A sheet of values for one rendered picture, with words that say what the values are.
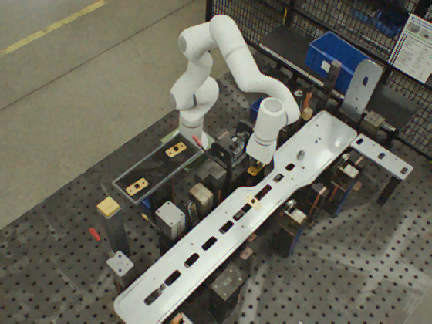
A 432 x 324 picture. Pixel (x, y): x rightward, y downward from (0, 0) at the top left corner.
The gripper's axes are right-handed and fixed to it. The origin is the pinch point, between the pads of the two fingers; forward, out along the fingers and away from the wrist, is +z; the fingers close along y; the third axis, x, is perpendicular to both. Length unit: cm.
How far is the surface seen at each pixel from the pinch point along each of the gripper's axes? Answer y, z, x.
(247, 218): 4.9, 26.9, -7.7
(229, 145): -17.2, 9.4, 7.2
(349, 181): 31, 24, 36
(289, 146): -0.7, 24.7, 36.5
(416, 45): 23, -10, 98
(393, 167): 43, 23, 56
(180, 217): -13.6, 17.2, -29.6
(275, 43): -44, 19, 91
